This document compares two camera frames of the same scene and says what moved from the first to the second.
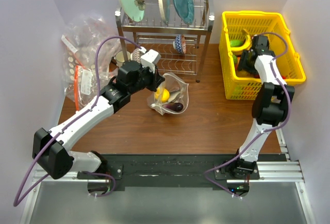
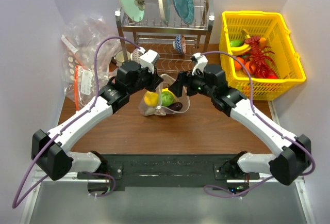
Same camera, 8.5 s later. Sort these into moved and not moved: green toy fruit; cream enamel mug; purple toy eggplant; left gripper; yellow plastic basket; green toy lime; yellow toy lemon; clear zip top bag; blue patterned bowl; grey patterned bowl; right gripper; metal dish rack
Moved: right gripper; green toy lime; yellow toy lemon; clear zip top bag
Not moved: purple toy eggplant; cream enamel mug; blue patterned bowl; green toy fruit; yellow plastic basket; grey patterned bowl; left gripper; metal dish rack
